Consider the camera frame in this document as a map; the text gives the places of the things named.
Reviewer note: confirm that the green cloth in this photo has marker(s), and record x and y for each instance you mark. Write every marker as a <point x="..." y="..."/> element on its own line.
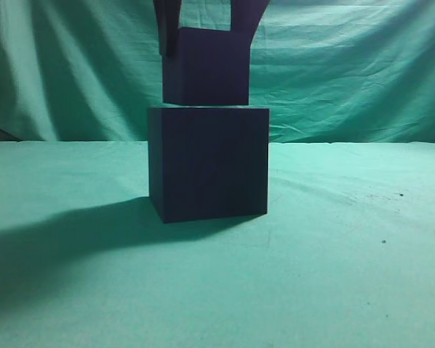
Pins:
<point x="345" y="256"/>

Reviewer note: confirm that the purple cube block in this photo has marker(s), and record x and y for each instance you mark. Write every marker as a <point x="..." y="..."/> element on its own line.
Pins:
<point x="208" y="68"/>

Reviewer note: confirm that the large dark purple groove box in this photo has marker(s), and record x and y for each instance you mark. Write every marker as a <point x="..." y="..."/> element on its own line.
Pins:
<point x="208" y="163"/>

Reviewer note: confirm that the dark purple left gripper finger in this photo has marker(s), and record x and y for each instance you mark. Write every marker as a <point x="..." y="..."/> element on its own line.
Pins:
<point x="245" y="17"/>

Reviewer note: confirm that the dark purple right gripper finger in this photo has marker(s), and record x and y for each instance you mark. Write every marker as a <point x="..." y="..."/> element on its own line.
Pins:
<point x="167" y="14"/>

